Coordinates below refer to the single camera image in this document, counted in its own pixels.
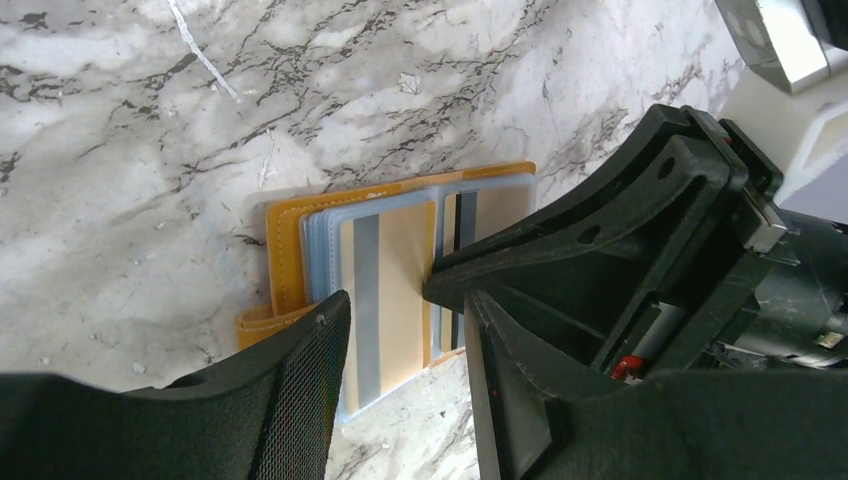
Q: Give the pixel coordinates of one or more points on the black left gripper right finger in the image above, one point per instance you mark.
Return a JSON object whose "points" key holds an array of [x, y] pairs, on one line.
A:
{"points": [[540, 414]]}

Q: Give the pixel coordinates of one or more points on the gold credit card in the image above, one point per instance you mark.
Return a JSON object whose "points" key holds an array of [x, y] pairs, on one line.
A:
{"points": [[473, 215], [383, 260]]}

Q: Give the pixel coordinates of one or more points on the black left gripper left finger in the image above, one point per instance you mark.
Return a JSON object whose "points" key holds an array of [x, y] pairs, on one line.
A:
{"points": [[266, 412]]}

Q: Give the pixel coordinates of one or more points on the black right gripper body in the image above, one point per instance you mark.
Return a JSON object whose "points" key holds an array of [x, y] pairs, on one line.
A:
{"points": [[798, 313]]}

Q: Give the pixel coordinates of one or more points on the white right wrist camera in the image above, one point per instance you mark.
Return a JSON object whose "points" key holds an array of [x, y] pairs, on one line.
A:
{"points": [[792, 44]]}

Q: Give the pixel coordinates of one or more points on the yellow leather card holder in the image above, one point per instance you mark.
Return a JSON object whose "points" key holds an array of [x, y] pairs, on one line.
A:
{"points": [[302, 247]]}

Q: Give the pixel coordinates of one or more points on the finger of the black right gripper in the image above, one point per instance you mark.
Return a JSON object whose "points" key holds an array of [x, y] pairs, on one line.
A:
{"points": [[650, 256]]}

